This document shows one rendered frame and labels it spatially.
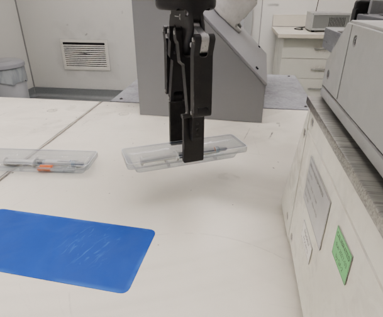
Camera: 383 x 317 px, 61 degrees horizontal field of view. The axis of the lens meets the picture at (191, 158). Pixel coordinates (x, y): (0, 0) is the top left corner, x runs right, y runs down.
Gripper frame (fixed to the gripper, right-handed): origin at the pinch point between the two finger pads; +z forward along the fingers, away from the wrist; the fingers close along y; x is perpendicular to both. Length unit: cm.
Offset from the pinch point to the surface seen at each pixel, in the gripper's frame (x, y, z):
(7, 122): 30, 39, 9
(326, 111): -4.8, -21.7, -9.4
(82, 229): 16.2, -6.4, 8.6
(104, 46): -22, 311, 28
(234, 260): 0.5, -17.9, 8.6
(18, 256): 23.3, -9.0, 8.7
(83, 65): 0, 322, 47
